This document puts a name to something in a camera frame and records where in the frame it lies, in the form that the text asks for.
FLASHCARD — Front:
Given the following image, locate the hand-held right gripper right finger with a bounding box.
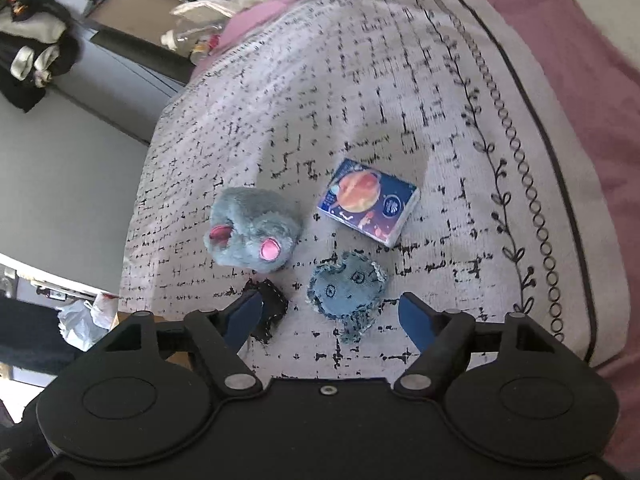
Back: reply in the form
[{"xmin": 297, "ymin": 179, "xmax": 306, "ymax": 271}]
[{"xmin": 393, "ymin": 292, "xmax": 560, "ymax": 393}]

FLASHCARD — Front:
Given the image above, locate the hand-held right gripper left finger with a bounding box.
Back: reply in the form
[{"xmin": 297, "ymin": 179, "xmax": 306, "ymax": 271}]
[{"xmin": 107, "ymin": 290, "xmax": 264, "ymax": 394}]

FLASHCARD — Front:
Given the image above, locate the black stitched fabric pouch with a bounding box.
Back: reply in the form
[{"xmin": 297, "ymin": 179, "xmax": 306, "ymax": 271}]
[{"xmin": 242, "ymin": 278, "xmax": 289, "ymax": 345}]

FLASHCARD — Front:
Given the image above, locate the blue denim soft toy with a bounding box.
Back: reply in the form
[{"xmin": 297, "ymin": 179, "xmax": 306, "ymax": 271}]
[{"xmin": 306, "ymin": 251, "xmax": 389, "ymax": 344}]

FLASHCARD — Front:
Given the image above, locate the grey plush mouse toy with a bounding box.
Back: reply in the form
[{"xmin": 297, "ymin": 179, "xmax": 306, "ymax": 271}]
[{"xmin": 204, "ymin": 187, "xmax": 302, "ymax": 273}]

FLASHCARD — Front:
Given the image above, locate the blue tissue packet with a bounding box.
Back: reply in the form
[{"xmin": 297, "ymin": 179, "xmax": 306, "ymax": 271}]
[{"xmin": 317, "ymin": 158, "xmax": 420, "ymax": 248}]

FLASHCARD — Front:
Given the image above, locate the white plastic bag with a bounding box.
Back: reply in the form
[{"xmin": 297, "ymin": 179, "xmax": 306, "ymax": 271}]
[{"xmin": 58, "ymin": 292, "xmax": 120, "ymax": 351}]

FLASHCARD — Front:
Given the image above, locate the white patterned blanket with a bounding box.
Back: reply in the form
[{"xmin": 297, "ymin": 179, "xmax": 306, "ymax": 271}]
[{"xmin": 119, "ymin": 0, "xmax": 626, "ymax": 380}]

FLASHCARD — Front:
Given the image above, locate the grey cabinet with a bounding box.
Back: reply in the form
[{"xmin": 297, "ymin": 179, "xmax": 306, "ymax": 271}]
[{"xmin": 44, "ymin": 0, "xmax": 199, "ymax": 147}]

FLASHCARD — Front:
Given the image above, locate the clutter of bottles and bags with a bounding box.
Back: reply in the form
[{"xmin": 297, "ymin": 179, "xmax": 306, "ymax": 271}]
[{"xmin": 161, "ymin": 0, "xmax": 304, "ymax": 66}]

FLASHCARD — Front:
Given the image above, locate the pile of dark clothes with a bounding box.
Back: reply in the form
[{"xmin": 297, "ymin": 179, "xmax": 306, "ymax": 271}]
[{"xmin": 0, "ymin": 0, "xmax": 82, "ymax": 113}]

